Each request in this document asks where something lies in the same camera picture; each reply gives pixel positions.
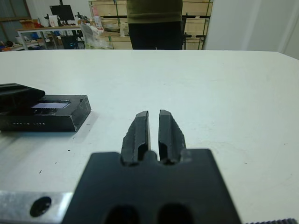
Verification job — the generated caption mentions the black box lid with window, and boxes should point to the black box lid with window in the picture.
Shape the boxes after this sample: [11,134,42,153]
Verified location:
[0,94,92,133]

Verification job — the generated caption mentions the black office chair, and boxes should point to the black office chair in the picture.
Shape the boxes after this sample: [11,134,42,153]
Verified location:
[59,30,82,49]

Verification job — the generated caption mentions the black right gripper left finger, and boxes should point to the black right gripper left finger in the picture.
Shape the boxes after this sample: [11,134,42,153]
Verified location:
[120,110,152,166]

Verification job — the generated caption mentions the white printed carton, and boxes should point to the white printed carton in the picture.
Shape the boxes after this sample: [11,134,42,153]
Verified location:
[93,15,105,32]

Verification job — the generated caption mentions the black computer monitor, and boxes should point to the black computer monitor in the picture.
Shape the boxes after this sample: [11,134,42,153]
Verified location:
[49,5,76,26]

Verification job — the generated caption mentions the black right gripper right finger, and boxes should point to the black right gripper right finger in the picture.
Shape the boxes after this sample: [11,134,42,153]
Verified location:
[157,109,187,166]

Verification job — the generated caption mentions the grey framed window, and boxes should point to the grey framed window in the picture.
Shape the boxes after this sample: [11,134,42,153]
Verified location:
[0,0,32,23]

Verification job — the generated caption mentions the white and red carton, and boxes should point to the white and red carton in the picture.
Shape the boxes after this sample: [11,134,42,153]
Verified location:
[48,14,59,28]

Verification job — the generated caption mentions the clear plastic bag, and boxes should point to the clear plastic bag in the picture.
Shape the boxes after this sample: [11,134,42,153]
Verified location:
[80,23,114,50]

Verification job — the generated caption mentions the white-framed wooden top desk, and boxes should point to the white-framed wooden top desk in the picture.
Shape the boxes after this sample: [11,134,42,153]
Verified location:
[15,25,82,51]

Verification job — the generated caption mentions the orange cardboard box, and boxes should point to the orange cardboard box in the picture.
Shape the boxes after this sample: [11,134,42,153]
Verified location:
[19,19,42,29]

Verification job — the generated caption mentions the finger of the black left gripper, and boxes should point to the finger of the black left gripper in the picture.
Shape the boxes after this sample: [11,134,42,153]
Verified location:
[0,82,46,115]

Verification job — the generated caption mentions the person olive top black trousers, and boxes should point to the person olive top black trousers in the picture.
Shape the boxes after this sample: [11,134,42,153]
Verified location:
[126,0,184,51]

